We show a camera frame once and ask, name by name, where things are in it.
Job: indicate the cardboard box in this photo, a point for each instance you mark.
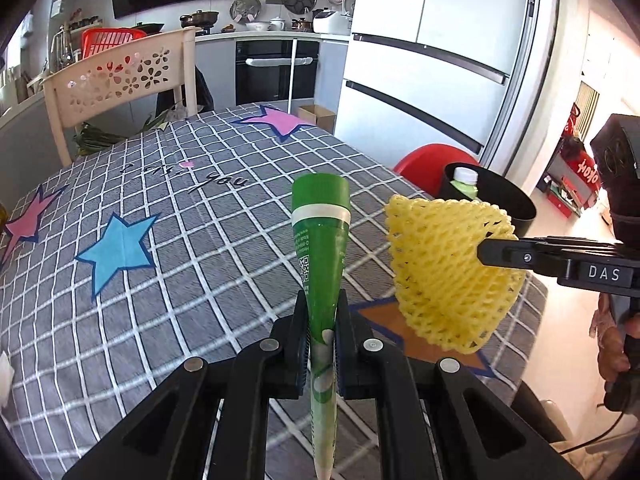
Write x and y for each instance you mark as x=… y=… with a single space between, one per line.
x=317 y=115

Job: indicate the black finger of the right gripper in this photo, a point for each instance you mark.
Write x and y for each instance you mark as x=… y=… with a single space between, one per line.
x=550 y=255

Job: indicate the green cone wrapper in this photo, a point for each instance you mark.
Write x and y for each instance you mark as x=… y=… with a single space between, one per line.
x=321 y=221

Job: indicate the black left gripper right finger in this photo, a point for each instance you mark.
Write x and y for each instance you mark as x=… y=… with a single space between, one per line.
x=436 y=420

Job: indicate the black built-in oven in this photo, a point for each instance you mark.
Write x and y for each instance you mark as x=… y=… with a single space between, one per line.
x=262 y=70

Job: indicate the black trash bin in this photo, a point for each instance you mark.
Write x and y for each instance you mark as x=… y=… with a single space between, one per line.
x=495 y=190

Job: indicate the green label drink bottle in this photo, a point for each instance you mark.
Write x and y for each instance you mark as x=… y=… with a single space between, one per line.
x=465 y=181

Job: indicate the grey checkered tablecloth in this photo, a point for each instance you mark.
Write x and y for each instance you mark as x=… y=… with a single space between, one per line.
x=172 y=244

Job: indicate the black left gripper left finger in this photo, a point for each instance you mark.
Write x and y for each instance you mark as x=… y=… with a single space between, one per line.
x=207 y=420

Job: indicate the white refrigerator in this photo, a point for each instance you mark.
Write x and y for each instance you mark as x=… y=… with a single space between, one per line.
x=420 y=72

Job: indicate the white rice cooker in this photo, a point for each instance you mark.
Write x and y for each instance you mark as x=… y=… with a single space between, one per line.
x=331 y=22

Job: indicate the black cooking pot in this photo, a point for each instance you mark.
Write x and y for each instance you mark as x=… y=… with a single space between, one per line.
x=199 y=18

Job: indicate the yellow foam fruit net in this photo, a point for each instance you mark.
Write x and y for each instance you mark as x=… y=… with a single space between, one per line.
x=446 y=295

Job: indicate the white mop handle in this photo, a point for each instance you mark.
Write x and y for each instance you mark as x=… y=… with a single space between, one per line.
x=292 y=74

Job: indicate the person's hand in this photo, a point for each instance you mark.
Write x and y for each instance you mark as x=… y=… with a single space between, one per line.
x=612 y=359

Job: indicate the white crumpled tissue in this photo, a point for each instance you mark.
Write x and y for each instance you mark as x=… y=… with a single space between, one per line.
x=6 y=379

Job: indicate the red round stool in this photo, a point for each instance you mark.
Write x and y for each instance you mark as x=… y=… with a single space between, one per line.
x=424 y=167

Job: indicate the beige perforated chair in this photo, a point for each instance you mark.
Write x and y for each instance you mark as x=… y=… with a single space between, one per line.
x=131 y=71

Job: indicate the red plastic basket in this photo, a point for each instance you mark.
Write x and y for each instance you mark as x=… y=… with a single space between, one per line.
x=96 y=40

